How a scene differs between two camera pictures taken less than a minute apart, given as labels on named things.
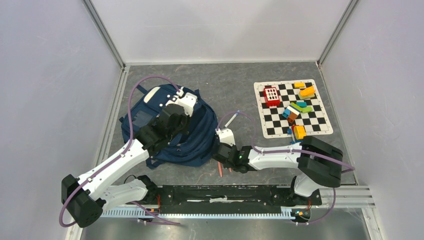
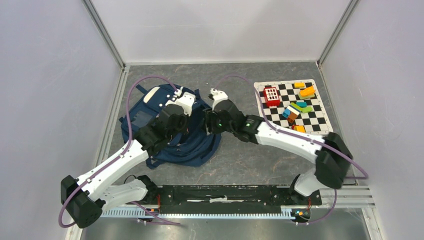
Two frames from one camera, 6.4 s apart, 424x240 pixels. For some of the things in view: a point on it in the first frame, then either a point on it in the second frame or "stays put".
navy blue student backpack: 195,148 stays put
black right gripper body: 233,146 → 214,125
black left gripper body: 182,128 stays put
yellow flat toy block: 299,85 stays put
